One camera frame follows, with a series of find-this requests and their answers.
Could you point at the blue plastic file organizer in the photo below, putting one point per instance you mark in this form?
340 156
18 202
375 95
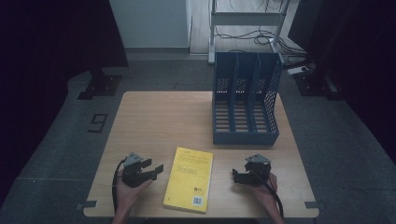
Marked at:
246 137

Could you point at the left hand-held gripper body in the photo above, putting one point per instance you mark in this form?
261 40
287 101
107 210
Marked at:
132 174

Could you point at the yellow book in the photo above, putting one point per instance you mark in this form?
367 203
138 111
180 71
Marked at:
189 180

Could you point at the grey tape piece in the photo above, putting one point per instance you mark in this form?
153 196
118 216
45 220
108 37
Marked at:
313 205
87 204

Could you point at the white power strip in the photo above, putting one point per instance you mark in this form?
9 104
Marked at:
297 70

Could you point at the person's left hand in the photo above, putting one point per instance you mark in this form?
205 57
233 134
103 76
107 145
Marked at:
127 194

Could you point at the white metal stand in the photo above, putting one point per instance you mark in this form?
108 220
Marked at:
243 18

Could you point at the black stand base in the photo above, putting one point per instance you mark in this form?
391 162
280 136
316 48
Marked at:
314 85
101 85

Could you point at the dark curtain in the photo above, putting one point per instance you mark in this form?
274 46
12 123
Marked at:
364 46
46 46

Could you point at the person's right hand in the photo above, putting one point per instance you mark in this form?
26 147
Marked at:
267 193

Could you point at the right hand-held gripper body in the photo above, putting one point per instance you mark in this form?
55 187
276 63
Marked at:
259 171

